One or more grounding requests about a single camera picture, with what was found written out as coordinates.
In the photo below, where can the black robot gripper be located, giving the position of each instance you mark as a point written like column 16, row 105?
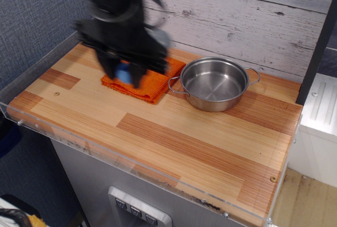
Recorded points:
column 142, row 45

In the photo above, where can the blue and grey toy spoon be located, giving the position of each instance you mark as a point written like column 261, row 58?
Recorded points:
column 122, row 73

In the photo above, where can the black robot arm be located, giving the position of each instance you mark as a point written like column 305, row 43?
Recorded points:
column 117, row 11

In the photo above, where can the orange folded cloth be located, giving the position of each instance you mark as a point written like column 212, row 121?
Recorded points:
column 152, row 85

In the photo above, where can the stainless steel pot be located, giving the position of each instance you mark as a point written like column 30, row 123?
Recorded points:
column 213, row 84

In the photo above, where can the clear acrylic table guard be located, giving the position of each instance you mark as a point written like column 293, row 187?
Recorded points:
column 238, row 155

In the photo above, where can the silver cabinet with dispenser panel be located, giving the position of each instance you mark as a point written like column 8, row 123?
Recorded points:
column 114, row 190

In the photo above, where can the yellow object bottom left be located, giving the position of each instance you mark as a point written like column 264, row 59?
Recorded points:
column 34, row 221

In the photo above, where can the white appliance at right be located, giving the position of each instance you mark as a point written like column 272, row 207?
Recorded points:
column 313, row 152

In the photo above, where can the dark post at right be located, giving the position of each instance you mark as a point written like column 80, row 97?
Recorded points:
column 318, row 53

